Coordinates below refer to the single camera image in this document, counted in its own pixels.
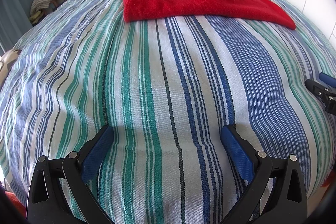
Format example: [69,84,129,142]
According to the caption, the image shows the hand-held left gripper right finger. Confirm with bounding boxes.
[221,125,308,224]

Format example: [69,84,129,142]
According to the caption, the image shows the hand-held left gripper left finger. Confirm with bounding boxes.
[26,125,114,224]

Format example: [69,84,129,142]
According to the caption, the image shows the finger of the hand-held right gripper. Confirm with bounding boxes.
[319,73,336,89]
[305,79,336,113]

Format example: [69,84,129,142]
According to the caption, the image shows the striped bedspread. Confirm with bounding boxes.
[0,0,336,224]

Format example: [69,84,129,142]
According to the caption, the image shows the patterned grey cushion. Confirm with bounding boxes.
[0,49,23,77]

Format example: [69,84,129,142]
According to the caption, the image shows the blue curtain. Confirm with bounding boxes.
[0,0,45,54]

